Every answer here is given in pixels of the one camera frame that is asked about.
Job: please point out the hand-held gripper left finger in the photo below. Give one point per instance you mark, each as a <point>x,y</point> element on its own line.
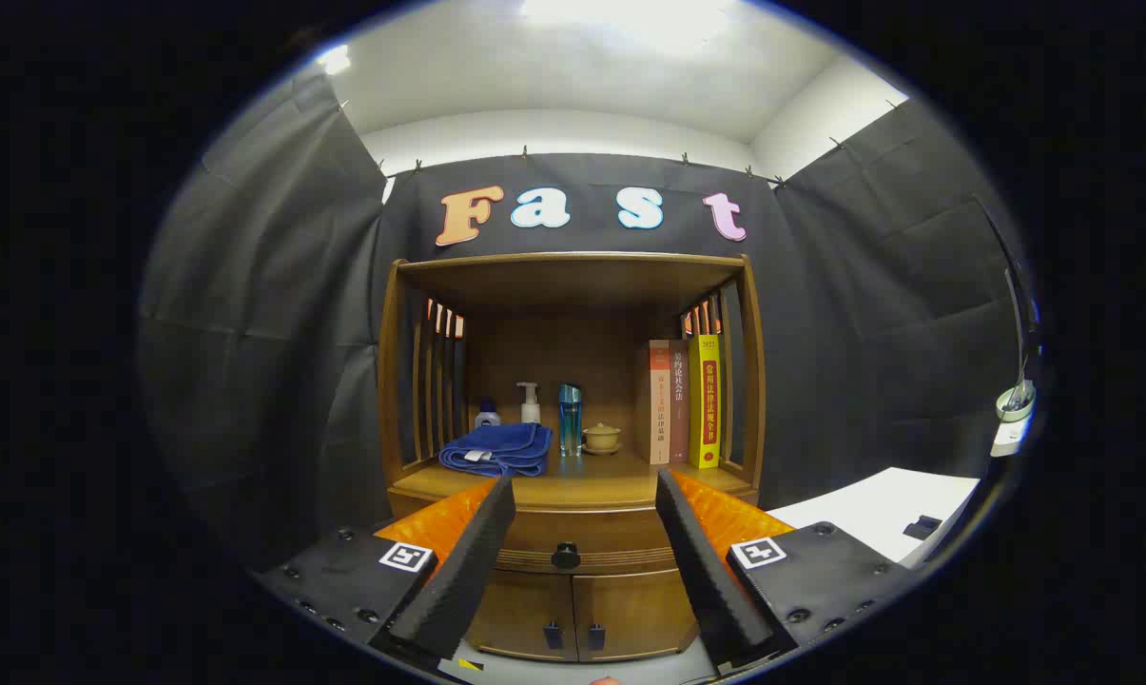
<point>468,561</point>

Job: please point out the yellow book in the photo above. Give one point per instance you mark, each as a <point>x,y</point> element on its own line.
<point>706,400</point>

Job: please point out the wooden cabinet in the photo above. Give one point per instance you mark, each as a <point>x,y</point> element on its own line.
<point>572,276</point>

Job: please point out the beige ceramic saucer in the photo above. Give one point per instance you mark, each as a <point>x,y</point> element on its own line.
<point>602,450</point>

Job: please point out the wooden cabinet door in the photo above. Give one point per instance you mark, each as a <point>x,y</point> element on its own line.
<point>639,609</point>
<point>515,614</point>

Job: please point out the blue folded towel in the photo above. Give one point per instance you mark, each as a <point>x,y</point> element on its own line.
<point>506,447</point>

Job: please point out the wooden drawer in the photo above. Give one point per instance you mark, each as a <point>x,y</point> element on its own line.
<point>615,533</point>

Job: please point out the white table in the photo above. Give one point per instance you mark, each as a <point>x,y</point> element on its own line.
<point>867,504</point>

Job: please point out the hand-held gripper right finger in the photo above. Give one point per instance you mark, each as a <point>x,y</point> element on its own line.
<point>706,561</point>

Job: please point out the blue glass bottle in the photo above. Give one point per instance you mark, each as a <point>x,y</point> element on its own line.
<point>570,423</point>

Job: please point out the brown book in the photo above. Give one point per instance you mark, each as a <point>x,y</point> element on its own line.
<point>679,400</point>

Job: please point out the wooden countertop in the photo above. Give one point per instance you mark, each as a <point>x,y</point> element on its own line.
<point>592,483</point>

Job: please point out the small black block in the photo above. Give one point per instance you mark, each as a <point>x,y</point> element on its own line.
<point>922,526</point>

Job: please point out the white pump bottle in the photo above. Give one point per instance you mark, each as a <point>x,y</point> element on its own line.
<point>531,411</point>

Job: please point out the small blue-capped bottle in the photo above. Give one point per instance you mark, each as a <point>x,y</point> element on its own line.
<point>488,418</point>

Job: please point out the beige lidded ceramic cup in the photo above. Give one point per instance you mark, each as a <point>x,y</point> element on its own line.
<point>602,437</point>

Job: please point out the beige and orange book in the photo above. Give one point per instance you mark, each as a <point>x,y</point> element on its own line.
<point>659,409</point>

